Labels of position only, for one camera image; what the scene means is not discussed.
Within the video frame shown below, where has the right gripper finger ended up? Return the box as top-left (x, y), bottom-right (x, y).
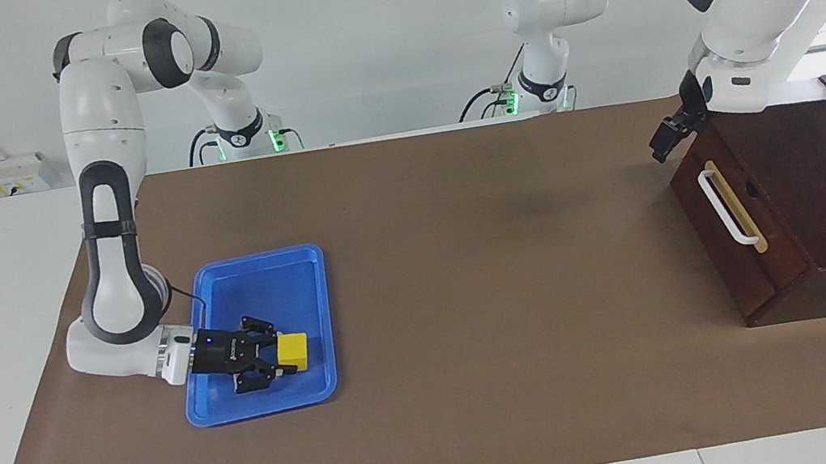
top-left (230, 351), bottom-right (301, 397)
top-left (232, 311), bottom-right (279, 348)

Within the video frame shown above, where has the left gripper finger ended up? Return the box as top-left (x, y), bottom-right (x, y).
top-left (645, 112), bottom-right (685, 157)
top-left (649, 110), bottom-right (698, 165)

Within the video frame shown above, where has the yellow cube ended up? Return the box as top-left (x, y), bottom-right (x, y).
top-left (270, 330), bottom-right (314, 375)

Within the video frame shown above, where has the white drawer handle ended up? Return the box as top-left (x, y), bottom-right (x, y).
top-left (696, 163), bottom-right (762, 253)

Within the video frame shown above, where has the wooden drawer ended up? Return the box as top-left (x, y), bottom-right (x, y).
top-left (661, 105), bottom-right (824, 331)

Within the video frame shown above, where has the blue plastic tray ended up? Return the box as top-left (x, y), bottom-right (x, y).
top-left (164, 241), bottom-right (347, 430)

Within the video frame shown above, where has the brown table mat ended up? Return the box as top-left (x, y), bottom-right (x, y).
top-left (0, 70), bottom-right (826, 464)

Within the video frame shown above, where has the beige handle backing plate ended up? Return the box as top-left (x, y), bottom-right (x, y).
top-left (702, 153), bottom-right (771, 261)

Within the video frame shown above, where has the black right arm base cable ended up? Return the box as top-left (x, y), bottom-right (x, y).
top-left (183, 113), bottom-right (304, 168)

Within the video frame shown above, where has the black arm base cable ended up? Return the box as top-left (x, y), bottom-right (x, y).
top-left (448, 44), bottom-right (535, 125)
top-left (183, 113), bottom-right (304, 168)

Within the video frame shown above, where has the black left arm base cable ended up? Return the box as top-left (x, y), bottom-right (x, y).
top-left (448, 44), bottom-right (535, 125)

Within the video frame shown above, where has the white wall socket box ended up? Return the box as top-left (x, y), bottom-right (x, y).
top-left (0, 150), bottom-right (52, 198)

